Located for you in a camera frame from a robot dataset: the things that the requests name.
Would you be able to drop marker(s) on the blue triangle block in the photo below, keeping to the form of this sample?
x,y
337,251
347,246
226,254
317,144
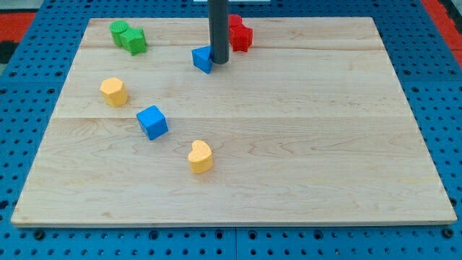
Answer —
x,y
202,58

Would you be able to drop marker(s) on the yellow heart block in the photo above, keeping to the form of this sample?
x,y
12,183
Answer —
x,y
200,157

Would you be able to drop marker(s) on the light wooden board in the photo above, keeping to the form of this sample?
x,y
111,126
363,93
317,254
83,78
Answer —
x,y
310,127

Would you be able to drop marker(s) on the blue cube block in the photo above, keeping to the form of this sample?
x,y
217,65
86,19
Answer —
x,y
152,122

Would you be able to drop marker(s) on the red star block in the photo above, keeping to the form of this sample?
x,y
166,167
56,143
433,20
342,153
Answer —
x,y
241,38

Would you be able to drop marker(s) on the red cylinder block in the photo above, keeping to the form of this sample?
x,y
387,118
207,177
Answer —
x,y
235,20

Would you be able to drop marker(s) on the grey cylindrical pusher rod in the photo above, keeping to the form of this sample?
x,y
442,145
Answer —
x,y
219,30

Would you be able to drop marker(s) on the yellow hexagon block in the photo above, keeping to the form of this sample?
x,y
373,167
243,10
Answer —
x,y
114,92

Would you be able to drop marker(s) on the green star block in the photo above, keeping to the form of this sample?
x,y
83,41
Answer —
x,y
134,41

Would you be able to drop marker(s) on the green cylinder block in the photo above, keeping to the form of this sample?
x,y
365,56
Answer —
x,y
116,29

